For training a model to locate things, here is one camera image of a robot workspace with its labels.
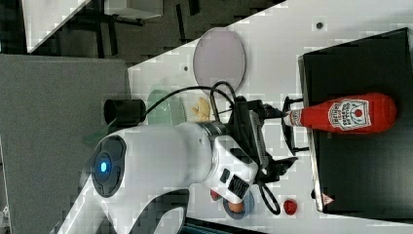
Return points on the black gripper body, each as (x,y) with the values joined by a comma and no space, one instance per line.
(245,127)

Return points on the red ketchup bottle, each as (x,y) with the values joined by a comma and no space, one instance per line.
(362,114)

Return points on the large black pot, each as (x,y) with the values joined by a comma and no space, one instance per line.
(124,112)

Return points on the orange egg toy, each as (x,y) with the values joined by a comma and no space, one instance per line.
(236,208)

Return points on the blue bowl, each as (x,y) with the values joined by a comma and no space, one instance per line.
(248,202)

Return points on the green perforated colander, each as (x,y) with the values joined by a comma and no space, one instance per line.
(170,112)

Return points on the red strawberry toy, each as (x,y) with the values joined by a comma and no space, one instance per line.
(290,207)

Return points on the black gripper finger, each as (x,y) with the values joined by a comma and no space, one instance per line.
(273,113)
(287,162)

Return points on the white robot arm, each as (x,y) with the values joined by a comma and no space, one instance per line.
(138,176)

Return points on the lavender round plate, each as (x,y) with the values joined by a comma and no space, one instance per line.
(219,56)

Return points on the green slotted spatula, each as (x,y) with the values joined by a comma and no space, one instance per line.
(96,137)

